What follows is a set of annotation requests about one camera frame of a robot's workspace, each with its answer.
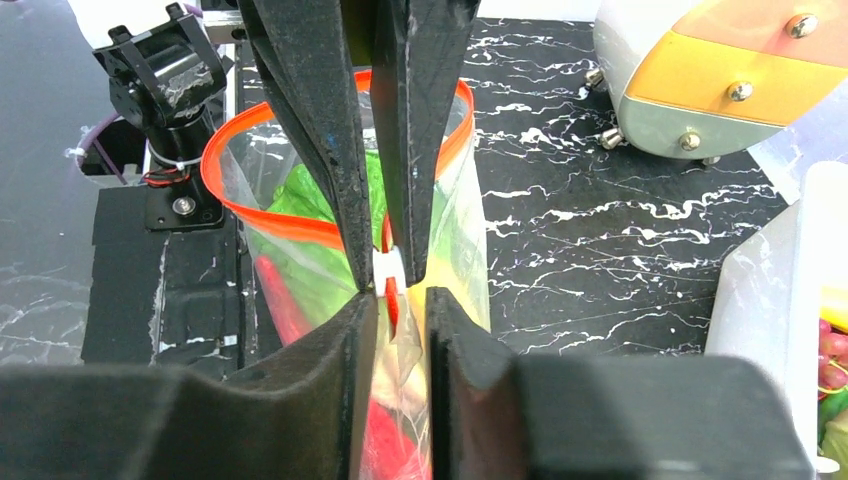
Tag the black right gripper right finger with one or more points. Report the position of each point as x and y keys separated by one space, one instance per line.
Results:
x=497 y=414

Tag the napa cabbage toy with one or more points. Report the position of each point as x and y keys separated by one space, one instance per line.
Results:
x=295 y=227

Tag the grape bunch toy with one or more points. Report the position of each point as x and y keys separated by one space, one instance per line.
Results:
x=832 y=360

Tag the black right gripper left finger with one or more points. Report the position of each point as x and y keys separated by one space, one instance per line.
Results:
x=298 y=414

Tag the white plastic bin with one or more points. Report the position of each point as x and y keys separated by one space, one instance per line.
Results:
x=770 y=293

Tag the cream round drum appliance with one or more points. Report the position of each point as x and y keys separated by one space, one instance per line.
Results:
x=699 y=80

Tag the clear zip bag orange zipper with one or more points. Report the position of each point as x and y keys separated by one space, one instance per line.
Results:
x=252 y=168

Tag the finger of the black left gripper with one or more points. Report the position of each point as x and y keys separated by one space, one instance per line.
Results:
x=302 y=56
x=417 y=58

